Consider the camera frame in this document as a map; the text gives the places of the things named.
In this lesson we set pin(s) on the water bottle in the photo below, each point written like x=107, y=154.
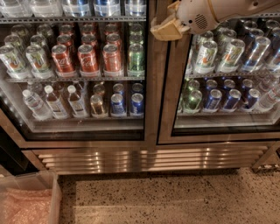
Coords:
x=56, y=103
x=77, y=102
x=39, y=109

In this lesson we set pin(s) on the tall silver blue can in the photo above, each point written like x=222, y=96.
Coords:
x=254, y=55

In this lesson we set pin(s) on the clear plastic bin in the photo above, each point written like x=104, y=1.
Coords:
x=42, y=180

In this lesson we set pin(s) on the left blue can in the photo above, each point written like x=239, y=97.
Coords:
x=117, y=105

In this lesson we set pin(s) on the front left cola can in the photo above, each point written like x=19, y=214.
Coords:
x=63, y=61

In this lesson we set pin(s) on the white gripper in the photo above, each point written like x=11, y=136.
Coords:
x=194, y=15

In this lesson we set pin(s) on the right water bottle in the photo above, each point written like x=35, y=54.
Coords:
x=77, y=102

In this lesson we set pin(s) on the middle water bottle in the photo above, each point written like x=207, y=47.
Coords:
x=56, y=103

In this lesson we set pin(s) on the fridge blue can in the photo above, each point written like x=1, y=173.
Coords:
x=232, y=98
x=213, y=100

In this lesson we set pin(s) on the cola can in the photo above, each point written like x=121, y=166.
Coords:
x=63, y=61
x=89, y=66
x=113, y=65

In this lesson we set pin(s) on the right fridge green can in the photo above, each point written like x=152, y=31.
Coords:
x=192, y=101

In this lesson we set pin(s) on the steel fridge bottom grille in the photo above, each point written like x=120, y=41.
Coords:
x=206, y=156

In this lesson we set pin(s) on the front right cola can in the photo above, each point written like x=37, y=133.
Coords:
x=113, y=65

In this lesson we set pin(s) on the glass fridge door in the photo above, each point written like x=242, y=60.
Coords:
x=73, y=23
x=256, y=117

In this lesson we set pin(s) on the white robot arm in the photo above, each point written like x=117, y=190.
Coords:
x=229, y=9

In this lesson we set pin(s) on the pink bubble wrap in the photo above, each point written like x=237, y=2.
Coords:
x=25, y=207

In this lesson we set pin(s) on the left water bottle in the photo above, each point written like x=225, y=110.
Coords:
x=39, y=109

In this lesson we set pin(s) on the front left 7up can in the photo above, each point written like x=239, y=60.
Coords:
x=14, y=62

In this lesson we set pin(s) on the green soda can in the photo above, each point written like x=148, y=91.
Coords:
x=136, y=60

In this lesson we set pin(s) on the gold drink can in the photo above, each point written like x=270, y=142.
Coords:
x=98, y=107

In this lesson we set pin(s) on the fridge 7up can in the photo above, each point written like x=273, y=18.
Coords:
x=231, y=56
x=205, y=59

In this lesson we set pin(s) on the front middle cola can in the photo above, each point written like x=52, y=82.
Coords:
x=89, y=66

